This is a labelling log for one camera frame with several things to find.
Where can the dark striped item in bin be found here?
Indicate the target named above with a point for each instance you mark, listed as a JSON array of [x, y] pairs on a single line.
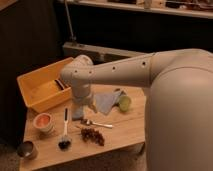
[[61, 85]]

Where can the metal pole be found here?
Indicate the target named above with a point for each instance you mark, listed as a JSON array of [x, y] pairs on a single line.
[[72, 36]]

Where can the wooden shelf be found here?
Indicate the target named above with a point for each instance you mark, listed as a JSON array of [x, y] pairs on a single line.
[[188, 8]]

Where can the bunch of dark grapes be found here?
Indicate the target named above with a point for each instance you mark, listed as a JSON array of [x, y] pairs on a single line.
[[92, 135]]

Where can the metal can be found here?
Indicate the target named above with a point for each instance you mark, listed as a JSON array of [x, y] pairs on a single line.
[[27, 150]]

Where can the blue-grey sponge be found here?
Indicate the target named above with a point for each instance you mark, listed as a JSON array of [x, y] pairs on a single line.
[[77, 112]]

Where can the blue-grey cloth towel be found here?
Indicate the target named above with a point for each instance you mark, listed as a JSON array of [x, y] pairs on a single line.
[[105, 101]]

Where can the white handled dish brush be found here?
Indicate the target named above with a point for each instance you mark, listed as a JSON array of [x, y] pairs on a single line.
[[65, 141]]

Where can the orange and white cup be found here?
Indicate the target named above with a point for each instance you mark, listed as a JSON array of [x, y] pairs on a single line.
[[43, 122]]

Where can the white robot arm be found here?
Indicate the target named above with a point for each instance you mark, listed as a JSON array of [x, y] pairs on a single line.
[[179, 106]]

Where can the metal spoon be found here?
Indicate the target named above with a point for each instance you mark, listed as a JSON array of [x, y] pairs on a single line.
[[90, 122]]

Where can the yellow plastic bin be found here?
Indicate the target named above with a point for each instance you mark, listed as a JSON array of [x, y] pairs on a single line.
[[39, 89]]

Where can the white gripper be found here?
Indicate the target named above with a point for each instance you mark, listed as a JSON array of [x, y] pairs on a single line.
[[87, 101]]

